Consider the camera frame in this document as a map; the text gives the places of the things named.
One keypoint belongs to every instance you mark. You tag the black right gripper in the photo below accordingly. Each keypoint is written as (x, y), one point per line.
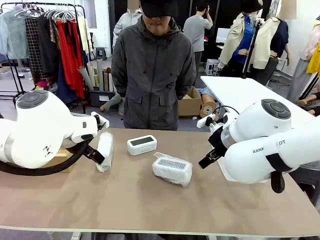
(218, 140)

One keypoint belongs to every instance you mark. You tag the mannequin in cream jacket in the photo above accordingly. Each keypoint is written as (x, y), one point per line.
(272, 45)

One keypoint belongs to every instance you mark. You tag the person in gray jacket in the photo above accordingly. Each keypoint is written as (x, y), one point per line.
(153, 75)

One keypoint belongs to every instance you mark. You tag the white computer case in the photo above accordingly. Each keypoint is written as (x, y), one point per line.
(212, 66)

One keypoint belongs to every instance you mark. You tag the gray step stool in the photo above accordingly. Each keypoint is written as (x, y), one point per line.
(100, 52)

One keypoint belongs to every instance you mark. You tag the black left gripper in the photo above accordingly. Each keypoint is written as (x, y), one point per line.
(100, 123)

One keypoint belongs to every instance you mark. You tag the black tripod pole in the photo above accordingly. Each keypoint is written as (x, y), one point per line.
(251, 50)

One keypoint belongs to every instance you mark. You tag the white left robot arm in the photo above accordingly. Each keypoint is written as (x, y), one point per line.
(37, 130)

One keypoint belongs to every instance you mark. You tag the brown cardboard box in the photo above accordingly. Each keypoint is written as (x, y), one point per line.
(58, 165)

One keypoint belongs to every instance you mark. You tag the fully bubble-wrapped white clock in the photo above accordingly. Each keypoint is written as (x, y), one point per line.
(106, 145)

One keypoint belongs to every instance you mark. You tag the red dress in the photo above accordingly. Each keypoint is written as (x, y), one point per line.
(68, 57)

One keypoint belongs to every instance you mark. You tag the white panel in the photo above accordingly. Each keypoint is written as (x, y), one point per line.
(223, 35)

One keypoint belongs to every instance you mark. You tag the brown paper tube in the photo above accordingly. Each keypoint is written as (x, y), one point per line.
(106, 80)

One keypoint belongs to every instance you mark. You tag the open cardboard box on floor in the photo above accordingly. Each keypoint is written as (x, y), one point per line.
(190, 105)

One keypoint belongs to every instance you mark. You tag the unwrapped white digital clock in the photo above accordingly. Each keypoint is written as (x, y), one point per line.
(142, 145)

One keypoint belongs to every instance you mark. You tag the mannequin in beige coat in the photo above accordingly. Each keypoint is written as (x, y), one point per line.
(240, 42)

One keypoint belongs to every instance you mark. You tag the brown kraft paper roll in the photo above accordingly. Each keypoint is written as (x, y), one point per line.
(207, 107)

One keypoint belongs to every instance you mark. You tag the child mannequin in green top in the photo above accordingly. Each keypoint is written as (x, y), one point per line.
(112, 101)

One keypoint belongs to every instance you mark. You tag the black checked garment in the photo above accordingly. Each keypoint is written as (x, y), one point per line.
(33, 50)

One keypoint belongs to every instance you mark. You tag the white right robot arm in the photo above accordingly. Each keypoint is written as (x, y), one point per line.
(262, 160)

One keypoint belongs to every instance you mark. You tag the tall gray paper tube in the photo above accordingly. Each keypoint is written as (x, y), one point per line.
(100, 75)

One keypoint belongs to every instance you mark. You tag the bubble-wrapped clock with visible display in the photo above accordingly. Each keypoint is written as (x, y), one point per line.
(172, 170)

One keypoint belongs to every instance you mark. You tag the cream hanging garment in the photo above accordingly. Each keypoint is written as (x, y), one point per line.
(83, 35)

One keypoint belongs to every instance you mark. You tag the black hanging garment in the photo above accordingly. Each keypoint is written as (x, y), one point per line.
(47, 47)

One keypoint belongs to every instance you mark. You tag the black plastic stool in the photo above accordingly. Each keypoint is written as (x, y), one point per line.
(310, 185)

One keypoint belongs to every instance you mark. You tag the white paper tube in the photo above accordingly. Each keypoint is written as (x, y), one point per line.
(111, 83)

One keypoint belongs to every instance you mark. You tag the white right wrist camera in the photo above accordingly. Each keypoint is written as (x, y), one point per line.
(206, 121)

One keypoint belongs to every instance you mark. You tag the dark storage bin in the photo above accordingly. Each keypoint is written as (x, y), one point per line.
(100, 98)

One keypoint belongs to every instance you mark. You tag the slanted gray paper tube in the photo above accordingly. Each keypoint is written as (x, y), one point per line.
(86, 78)

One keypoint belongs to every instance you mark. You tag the person in gray t-shirt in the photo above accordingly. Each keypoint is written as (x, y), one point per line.
(196, 32)

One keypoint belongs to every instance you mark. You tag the mannequin in gray hoodie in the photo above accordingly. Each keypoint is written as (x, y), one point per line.
(125, 25)

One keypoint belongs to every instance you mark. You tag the lying bare mannequin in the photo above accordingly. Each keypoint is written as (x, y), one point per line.
(308, 102)

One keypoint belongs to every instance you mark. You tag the white table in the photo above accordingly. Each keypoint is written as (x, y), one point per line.
(237, 90)

